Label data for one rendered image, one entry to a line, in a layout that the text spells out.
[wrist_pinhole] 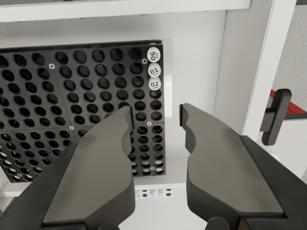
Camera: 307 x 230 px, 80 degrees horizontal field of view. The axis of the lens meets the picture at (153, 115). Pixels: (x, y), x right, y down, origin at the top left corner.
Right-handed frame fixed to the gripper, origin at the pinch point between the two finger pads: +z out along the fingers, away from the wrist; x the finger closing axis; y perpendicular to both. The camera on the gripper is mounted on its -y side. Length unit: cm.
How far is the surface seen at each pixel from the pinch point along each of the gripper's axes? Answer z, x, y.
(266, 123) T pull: 6.5, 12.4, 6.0
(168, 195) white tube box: 18.4, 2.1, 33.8
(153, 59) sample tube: 6.3, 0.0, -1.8
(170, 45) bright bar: 12.8, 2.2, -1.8
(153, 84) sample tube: 6.3, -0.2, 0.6
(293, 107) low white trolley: 29.4, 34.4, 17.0
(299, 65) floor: 98, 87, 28
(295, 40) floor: 98, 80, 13
